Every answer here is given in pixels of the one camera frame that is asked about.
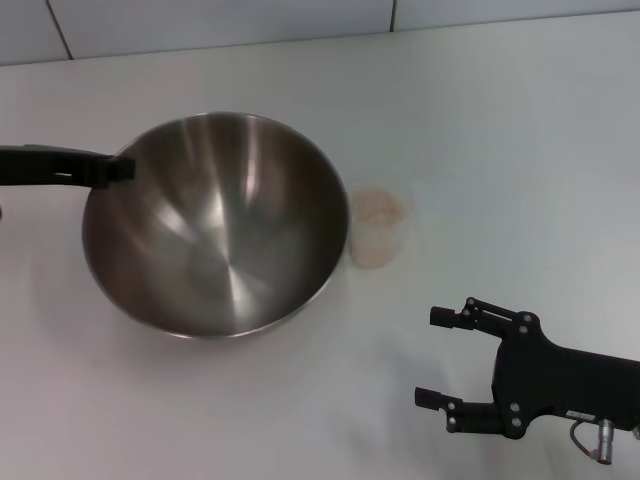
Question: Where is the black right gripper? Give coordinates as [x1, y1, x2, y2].
[414, 296, 640, 442]

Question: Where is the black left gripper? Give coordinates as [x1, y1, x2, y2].
[0, 144, 137, 190]

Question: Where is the stainless steel mixing bowl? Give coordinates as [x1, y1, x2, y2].
[81, 111, 350, 341]

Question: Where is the clear plastic measuring cup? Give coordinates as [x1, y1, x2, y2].
[346, 185, 416, 272]

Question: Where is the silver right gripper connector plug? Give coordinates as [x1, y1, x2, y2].
[596, 418, 617, 464]

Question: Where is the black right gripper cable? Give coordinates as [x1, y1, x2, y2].
[568, 419, 599, 454]

